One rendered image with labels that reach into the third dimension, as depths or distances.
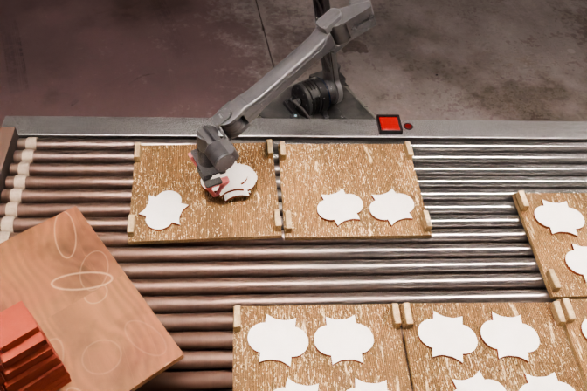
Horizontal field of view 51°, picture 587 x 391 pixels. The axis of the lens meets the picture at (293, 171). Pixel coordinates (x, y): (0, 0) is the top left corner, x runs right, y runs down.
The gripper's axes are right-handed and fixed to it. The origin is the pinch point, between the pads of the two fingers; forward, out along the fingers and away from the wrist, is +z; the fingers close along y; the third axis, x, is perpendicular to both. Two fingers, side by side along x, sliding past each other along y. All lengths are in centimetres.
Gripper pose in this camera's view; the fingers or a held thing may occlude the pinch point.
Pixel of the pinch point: (209, 181)
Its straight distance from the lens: 175.9
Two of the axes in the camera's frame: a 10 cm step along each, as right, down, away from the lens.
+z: -0.8, 6.7, 7.4
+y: -4.5, -6.8, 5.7
